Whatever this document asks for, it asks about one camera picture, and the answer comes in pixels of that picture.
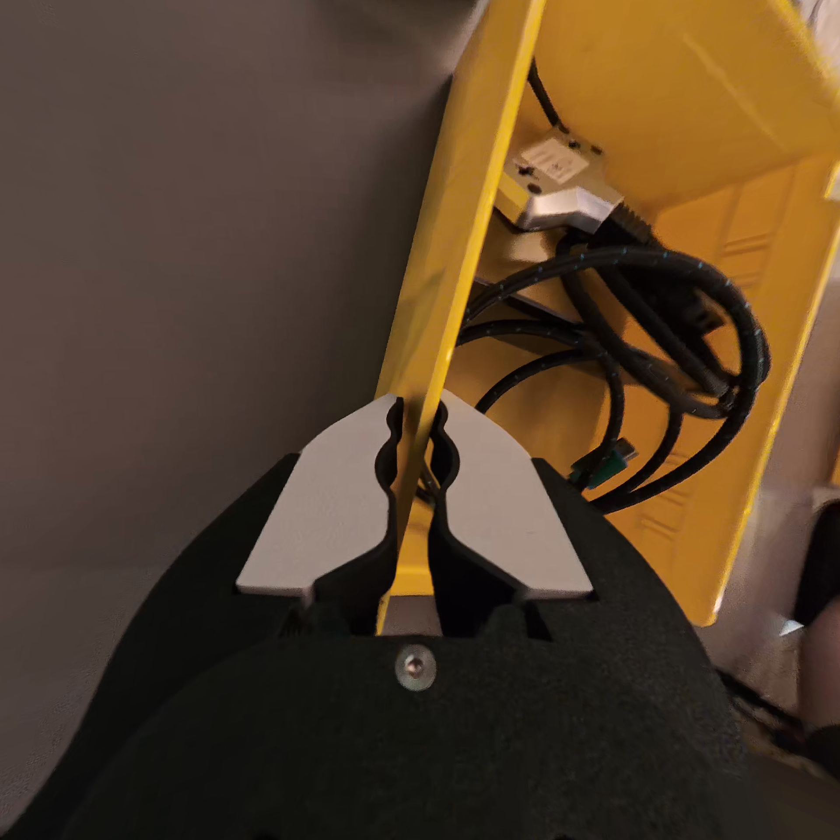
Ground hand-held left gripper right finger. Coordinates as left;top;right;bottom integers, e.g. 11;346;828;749
428;389;596;621

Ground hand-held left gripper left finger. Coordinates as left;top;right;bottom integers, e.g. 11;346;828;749
235;394;404;621

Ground black hdmi cable green plugs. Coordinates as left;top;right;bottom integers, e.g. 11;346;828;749
456;244;773;517

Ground silver hdmi port adapter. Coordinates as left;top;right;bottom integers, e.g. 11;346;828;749
492;59;657;249

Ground yellow plastic bin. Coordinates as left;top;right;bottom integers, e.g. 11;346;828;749
374;0;840;634

